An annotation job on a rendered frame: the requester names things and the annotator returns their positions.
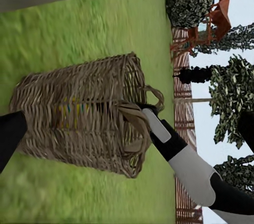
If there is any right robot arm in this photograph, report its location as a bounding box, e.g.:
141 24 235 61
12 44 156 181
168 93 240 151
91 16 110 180
123 103 254 224

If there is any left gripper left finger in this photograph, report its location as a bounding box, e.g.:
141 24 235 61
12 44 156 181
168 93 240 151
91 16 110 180
0 111 28 173

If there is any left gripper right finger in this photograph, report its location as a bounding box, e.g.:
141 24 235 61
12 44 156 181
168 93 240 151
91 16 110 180
237 110 254 153

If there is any wicker basket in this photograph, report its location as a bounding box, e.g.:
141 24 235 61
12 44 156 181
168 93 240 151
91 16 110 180
6 52 165 178

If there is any easter egg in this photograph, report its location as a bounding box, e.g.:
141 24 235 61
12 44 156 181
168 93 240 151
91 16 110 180
63 104 79 115

